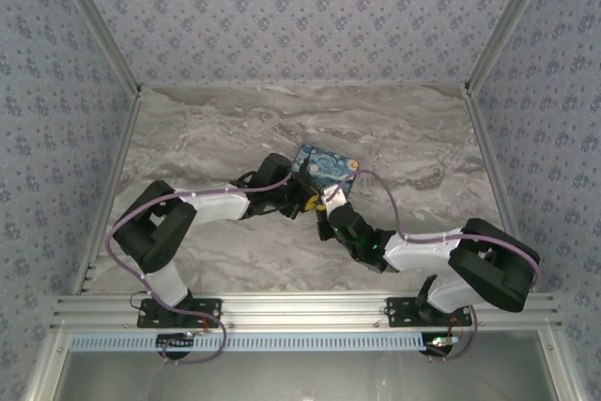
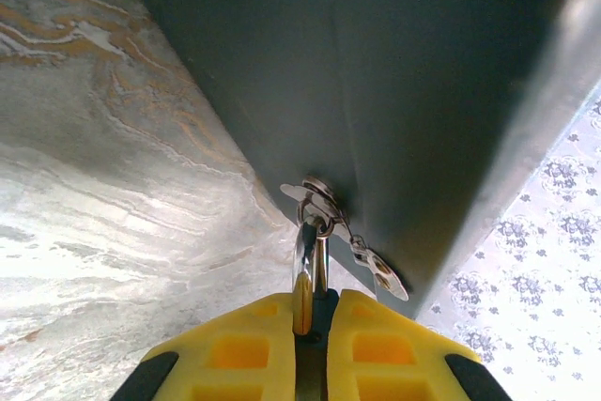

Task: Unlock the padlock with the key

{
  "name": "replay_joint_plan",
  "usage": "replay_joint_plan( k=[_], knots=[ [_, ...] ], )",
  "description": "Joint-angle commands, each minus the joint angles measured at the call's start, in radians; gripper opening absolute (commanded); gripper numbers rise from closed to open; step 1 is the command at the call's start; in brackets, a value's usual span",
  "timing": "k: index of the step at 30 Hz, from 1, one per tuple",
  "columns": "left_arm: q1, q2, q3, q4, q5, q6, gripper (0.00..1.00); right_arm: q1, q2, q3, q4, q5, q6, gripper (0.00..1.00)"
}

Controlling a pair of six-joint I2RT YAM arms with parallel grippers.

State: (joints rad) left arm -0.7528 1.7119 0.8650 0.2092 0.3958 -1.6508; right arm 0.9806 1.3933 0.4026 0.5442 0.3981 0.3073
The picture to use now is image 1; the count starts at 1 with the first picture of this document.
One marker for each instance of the blue starry patterned box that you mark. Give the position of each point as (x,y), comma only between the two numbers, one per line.
(328,166)

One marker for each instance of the aluminium frame post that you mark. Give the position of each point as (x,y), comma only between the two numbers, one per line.
(94,20)
(512,20)

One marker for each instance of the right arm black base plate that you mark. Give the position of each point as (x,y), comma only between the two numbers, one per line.
(399,309)

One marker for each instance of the small controller board with LEDs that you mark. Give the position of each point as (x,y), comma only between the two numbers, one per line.
(441,342)
(176,340)

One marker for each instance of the aluminium table side rail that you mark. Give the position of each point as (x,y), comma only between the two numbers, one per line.
(115,175)
(493,175)

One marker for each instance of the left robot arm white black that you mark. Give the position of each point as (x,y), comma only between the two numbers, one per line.
(211,206)

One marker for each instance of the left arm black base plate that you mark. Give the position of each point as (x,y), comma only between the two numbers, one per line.
(206,307)

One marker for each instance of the aluminium mounting rail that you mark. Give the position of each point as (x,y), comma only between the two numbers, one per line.
(300,309)

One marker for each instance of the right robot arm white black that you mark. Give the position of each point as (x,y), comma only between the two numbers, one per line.
(422,253)

